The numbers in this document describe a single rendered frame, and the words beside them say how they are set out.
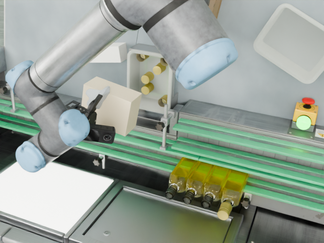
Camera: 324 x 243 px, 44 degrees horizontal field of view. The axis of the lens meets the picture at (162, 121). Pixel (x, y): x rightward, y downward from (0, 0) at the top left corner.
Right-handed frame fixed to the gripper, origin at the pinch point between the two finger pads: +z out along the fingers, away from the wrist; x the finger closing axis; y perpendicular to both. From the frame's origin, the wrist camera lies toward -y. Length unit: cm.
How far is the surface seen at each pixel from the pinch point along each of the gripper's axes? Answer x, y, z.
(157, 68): -5.0, -3.1, 28.9
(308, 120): -7, -57, 26
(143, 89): 4.7, 0.6, 28.9
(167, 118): 4.2, -15.0, 14.4
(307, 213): 24, -69, 23
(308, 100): -12, -55, 31
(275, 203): 25, -58, 23
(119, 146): 26.9, 2.6, 19.9
